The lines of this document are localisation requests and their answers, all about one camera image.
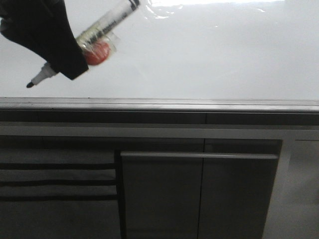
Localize white whiteboard with metal frame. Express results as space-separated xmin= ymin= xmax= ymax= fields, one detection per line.
xmin=0 ymin=0 xmax=319 ymax=113

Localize grey cabinet with handle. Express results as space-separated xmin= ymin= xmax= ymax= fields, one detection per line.
xmin=120 ymin=139 xmax=282 ymax=239

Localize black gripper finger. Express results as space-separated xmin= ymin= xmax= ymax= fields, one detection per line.
xmin=0 ymin=0 xmax=88 ymax=80

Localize black taped whiteboard marker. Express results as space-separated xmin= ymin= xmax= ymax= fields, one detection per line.
xmin=26 ymin=0 xmax=140 ymax=88

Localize grey louvered panel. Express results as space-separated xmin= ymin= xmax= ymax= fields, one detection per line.
xmin=0 ymin=149 xmax=126 ymax=239

